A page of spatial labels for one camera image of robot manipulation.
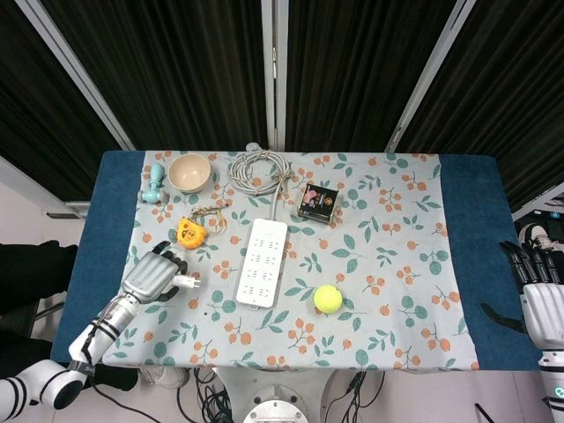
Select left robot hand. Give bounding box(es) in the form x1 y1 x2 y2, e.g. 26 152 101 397
119 241 189 305

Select black curtain panel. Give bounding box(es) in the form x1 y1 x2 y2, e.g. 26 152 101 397
286 0 457 153
41 0 270 151
0 0 120 204
396 0 564 212

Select white frame post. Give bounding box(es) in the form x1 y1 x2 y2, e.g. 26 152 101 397
21 0 133 151
385 0 477 153
260 0 288 151

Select white charger cube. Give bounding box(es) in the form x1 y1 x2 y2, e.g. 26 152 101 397
170 273 204 291

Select black trouser leg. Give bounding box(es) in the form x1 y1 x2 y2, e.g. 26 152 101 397
0 240 80 309

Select light blue roller massager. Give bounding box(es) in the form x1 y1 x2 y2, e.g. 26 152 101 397
139 163 171 204

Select white and black sneaker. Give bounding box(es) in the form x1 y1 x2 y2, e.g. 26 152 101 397
517 222 561 253

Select white power strip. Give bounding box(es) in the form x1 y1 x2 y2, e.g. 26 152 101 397
235 219 289 311

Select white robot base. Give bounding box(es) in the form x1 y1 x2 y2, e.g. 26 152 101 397
242 382 309 423

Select grey cable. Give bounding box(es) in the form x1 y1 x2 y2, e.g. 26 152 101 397
227 149 295 221

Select blue table cover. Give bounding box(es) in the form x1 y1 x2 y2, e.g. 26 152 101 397
50 151 543 371

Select beige bowl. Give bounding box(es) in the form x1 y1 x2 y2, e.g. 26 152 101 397
167 152 212 193

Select floral tablecloth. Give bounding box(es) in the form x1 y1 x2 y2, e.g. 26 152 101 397
105 151 480 370

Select black floor cables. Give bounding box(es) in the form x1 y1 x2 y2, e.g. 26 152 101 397
338 369 375 423
175 367 243 423

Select yellow tennis ball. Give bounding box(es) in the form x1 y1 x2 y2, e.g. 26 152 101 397
313 284 344 315

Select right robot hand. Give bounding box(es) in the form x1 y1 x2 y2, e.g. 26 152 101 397
479 241 564 352

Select orange tape measure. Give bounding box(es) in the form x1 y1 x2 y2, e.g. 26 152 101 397
174 218 207 251

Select black food tin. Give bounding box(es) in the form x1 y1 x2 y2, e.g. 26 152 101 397
293 182 341 225

